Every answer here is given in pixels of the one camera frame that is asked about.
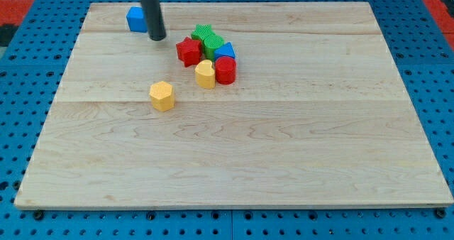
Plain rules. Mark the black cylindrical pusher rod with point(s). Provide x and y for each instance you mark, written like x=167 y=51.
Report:
x=153 y=19

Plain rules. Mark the red star block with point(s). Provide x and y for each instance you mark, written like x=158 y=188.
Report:
x=189 y=51

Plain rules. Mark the green star block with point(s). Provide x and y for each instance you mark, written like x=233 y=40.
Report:
x=202 y=32

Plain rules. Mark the wooden board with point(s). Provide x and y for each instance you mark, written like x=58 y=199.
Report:
x=317 y=118

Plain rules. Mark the blue cube block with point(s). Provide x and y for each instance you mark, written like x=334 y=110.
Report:
x=136 y=20

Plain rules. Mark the green cylinder block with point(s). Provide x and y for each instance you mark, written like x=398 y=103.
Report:
x=212 y=43

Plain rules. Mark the yellow hexagon block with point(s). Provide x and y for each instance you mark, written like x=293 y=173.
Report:
x=162 y=96

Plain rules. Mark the yellow heart block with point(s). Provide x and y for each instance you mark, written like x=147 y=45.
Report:
x=205 y=74

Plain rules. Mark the blue triangle block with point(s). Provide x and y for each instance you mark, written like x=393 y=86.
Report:
x=225 y=50

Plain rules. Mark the red cylinder block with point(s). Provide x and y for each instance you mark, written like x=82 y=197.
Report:
x=225 y=70

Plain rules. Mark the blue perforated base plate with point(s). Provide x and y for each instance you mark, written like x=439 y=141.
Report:
x=35 y=60

